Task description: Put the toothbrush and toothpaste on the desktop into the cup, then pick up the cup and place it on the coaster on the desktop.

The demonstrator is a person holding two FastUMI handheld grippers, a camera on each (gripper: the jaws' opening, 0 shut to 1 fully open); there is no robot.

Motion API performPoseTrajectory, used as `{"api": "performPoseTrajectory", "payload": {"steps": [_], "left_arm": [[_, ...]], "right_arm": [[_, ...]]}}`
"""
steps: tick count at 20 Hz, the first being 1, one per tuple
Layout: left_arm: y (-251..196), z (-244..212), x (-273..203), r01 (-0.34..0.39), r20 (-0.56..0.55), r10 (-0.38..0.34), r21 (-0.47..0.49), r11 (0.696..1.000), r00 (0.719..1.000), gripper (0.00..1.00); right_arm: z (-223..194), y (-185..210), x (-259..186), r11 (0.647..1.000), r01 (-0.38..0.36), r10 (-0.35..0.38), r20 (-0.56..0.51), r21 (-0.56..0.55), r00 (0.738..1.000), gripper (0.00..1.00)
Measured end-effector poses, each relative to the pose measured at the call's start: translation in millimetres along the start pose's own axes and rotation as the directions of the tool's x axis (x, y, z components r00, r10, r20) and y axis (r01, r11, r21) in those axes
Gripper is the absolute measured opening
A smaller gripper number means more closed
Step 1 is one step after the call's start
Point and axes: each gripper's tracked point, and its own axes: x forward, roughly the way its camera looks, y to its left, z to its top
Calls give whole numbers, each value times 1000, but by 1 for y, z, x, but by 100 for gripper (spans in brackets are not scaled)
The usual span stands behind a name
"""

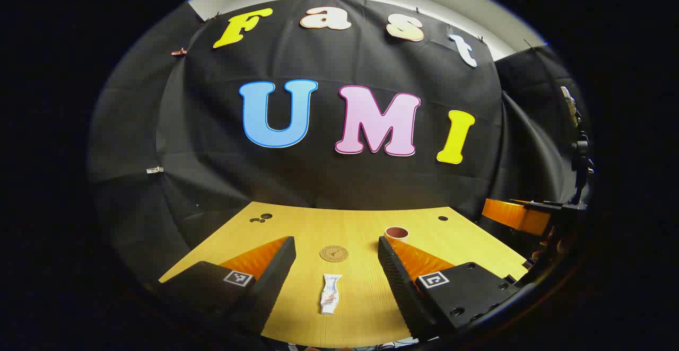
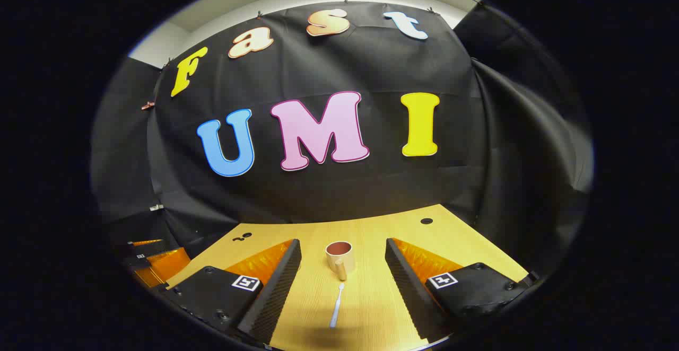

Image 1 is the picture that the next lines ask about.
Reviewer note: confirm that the beige cup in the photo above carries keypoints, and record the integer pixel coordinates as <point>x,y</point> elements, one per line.
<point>397,233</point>

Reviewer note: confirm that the wooden desktop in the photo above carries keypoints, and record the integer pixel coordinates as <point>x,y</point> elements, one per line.
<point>345,224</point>

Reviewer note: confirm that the black backdrop cloth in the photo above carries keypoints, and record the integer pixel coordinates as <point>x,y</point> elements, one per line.
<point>318,181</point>

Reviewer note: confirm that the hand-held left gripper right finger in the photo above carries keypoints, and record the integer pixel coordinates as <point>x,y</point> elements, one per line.
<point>395,274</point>

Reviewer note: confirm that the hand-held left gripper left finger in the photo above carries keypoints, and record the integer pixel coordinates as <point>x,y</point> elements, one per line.
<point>276,271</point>

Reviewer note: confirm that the copper metal clip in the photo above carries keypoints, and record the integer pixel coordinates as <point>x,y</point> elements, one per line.
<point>179,52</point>

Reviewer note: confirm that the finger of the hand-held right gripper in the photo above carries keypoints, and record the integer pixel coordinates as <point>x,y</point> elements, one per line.
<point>512,216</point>

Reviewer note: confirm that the white toothpaste tube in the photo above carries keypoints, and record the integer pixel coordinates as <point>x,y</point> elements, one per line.
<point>330,295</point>

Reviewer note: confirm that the silver metal clip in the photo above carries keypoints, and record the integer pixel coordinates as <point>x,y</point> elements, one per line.
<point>154,169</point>

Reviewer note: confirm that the round cork coaster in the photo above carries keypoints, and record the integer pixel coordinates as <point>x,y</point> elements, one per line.
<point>333,253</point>

